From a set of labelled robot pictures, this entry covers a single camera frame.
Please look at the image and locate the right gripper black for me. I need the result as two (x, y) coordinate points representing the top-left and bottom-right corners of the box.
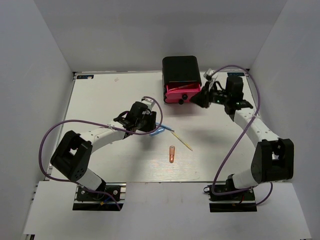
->
(190, 81), (231, 109)

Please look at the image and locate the orange highlighter pen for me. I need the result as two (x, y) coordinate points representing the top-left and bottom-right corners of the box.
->
(177, 83), (195, 90)

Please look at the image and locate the pink drawer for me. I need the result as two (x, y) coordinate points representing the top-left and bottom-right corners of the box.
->
(163, 97), (192, 105)
(163, 92), (196, 105)
(165, 83), (201, 95)

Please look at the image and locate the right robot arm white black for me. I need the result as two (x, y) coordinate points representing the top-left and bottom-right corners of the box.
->
(189, 75), (295, 200)

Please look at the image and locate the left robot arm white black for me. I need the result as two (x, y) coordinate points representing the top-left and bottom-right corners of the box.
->
(50, 98), (157, 200)

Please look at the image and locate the light blue clip pen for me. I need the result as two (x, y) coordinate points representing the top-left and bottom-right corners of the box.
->
(156, 122), (174, 132)

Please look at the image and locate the yellow highlighter pen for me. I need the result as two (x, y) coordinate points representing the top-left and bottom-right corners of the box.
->
(171, 131), (193, 151)

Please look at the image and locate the black drawer cabinet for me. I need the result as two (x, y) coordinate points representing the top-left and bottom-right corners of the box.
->
(162, 55), (202, 98)

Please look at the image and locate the right blue table sticker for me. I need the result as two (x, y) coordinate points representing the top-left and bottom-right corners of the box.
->
(227, 72), (246, 77)

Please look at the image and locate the blue table sticker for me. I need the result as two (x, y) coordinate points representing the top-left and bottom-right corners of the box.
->
(76, 74), (94, 80)
(227, 72), (246, 77)

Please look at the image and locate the left blue table sticker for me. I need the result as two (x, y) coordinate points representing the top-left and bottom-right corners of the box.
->
(76, 74), (94, 80)

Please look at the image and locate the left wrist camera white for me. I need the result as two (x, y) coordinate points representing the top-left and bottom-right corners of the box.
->
(140, 98), (156, 110)

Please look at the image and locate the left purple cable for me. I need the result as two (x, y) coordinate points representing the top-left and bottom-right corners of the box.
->
(39, 95), (164, 210)

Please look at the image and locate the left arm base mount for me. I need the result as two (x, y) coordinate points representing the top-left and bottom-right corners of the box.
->
(72, 183), (127, 212)

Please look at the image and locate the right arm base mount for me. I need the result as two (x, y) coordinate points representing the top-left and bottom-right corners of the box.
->
(203, 185), (257, 213)

